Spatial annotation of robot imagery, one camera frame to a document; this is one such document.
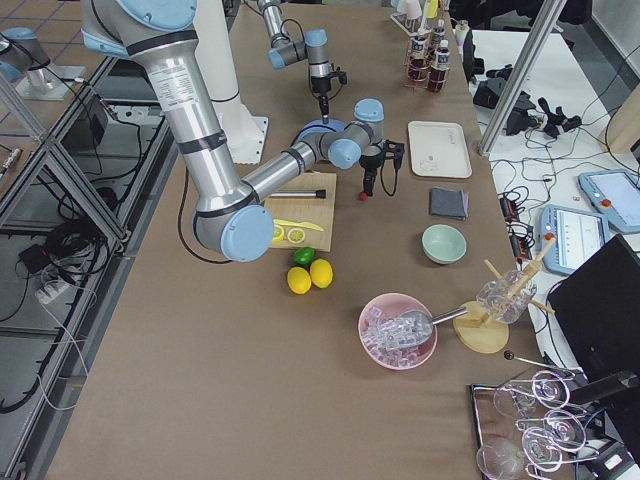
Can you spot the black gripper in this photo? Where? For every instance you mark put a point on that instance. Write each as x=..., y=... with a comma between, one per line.
x=369, y=164
x=320, y=86

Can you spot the blue plate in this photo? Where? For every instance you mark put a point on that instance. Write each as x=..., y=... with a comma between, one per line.
x=318, y=126

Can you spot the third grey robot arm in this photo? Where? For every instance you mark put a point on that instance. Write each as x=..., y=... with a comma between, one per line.
x=28, y=67

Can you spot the steel muddler black tip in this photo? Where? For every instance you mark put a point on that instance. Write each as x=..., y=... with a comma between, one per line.
x=293, y=194

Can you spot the wooden cutting board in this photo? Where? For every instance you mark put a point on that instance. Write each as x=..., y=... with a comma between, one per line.
x=319, y=211

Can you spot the cream rabbit tray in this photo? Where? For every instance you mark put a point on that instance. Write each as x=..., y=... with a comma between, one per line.
x=438, y=149

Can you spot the grey folded cloth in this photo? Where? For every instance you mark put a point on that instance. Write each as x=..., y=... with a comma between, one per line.
x=448, y=203

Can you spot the lemon half lower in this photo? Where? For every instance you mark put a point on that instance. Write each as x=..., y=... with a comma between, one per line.
x=295, y=235

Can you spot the lemon half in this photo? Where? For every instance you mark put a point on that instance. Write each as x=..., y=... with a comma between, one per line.
x=279, y=233
x=295, y=235

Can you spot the green bowl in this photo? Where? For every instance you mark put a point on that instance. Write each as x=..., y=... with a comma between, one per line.
x=443, y=244

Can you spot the green lime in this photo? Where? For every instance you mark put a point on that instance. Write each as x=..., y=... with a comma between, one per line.
x=304, y=256

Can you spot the yellow plastic knife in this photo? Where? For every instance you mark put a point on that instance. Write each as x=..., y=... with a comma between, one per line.
x=302, y=224

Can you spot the yellow lemon upper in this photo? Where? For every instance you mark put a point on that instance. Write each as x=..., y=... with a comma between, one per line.
x=321, y=273

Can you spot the yellow lemon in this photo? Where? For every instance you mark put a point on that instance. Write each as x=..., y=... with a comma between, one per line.
x=321, y=273
x=298, y=280

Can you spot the top bottle white cap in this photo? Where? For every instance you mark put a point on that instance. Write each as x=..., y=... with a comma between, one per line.
x=416, y=66

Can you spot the lemon half upper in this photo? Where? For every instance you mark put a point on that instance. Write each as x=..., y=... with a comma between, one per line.
x=279, y=233

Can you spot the lower left bottle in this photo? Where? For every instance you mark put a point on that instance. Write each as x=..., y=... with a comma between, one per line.
x=439, y=67

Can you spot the yellow lemon lower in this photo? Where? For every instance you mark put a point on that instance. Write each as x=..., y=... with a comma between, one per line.
x=298, y=280

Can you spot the lower right bottle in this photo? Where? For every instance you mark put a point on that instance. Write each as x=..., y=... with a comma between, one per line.
x=438, y=32

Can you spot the pink bowl of ice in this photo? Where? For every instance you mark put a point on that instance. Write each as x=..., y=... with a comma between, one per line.
x=374, y=315

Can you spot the metal ice scoop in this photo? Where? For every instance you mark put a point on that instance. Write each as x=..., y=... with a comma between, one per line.
x=414, y=327

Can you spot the clear glass mug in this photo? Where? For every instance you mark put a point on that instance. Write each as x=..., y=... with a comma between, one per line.
x=502, y=301

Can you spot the wooden glass stand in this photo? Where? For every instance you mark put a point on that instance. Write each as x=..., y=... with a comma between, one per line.
x=480, y=332

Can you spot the blue teach pendant near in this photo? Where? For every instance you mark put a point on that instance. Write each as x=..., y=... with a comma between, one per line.
x=578, y=236

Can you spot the blue teach pendant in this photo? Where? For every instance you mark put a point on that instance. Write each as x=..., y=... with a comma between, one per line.
x=578, y=236
x=614, y=195

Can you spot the blue teach pendant far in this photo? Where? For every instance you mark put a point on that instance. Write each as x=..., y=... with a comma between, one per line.
x=614, y=195

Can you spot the cocktail glass upper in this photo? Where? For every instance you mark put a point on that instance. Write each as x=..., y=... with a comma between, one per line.
x=520, y=398

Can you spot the cocktail glass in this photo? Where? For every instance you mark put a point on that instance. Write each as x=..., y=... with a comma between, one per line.
x=520, y=398
x=502, y=458
x=558, y=429

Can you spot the black glass rack tray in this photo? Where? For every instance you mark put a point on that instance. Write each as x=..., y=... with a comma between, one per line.
x=599, y=459

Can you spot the cocktail glass lower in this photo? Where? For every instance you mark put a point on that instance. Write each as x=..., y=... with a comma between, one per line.
x=502, y=458

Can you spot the cocktail glass middle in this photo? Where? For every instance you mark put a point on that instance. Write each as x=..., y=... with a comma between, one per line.
x=558, y=429

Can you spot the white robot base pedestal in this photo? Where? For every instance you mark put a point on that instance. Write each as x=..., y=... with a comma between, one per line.
x=245, y=133

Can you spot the copper wire bottle rack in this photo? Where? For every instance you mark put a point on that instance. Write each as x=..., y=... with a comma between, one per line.
x=426, y=61

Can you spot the aluminium frame post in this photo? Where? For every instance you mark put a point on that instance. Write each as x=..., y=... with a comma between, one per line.
x=536, y=39

